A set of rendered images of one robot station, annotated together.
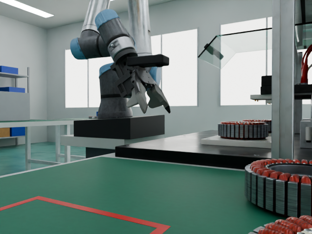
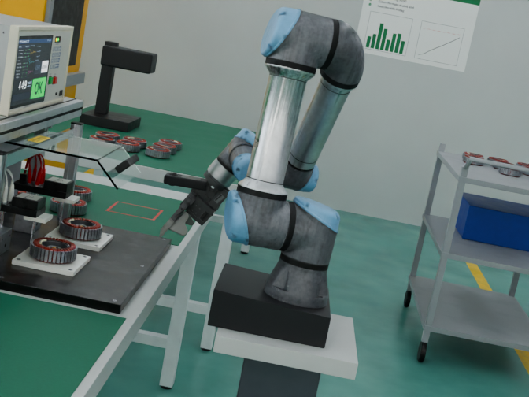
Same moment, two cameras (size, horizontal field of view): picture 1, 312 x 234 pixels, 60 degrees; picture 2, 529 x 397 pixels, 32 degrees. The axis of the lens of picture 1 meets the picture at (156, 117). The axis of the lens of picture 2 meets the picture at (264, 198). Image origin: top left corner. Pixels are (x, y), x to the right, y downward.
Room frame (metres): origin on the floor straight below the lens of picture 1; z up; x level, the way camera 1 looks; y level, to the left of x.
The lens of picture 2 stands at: (2.95, -0.87, 1.45)
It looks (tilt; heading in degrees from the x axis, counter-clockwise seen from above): 11 degrees down; 153
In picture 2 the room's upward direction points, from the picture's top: 11 degrees clockwise
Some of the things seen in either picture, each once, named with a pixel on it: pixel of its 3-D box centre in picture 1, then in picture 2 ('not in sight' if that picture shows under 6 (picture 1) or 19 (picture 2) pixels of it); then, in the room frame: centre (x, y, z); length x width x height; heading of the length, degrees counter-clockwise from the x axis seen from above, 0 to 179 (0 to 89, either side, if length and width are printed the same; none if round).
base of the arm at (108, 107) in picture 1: (114, 106); (300, 276); (1.17, 0.18, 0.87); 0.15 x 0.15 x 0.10
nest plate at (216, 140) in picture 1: (242, 140); (79, 237); (0.63, -0.20, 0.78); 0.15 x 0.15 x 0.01; 61
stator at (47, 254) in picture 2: (258, 125); (53, 250); (0.84, -0.32, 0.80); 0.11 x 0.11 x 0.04
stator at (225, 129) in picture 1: (242, 129); (80, 228); (0.63, -0.20, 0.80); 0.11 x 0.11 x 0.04
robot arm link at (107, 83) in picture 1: (114, 79); (309, 228); (1.17, 0.18, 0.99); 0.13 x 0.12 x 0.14; 77
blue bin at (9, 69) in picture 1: (4, 70); not in sight; (6.54, 3.65, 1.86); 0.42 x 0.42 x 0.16; 61
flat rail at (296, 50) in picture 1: (293, 39); (42, 145); (0.69, -0.35, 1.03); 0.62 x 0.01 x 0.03; 151
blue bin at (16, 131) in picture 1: (14, 129); not in sight; (6.75, 3.53, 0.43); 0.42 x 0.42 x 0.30; 60
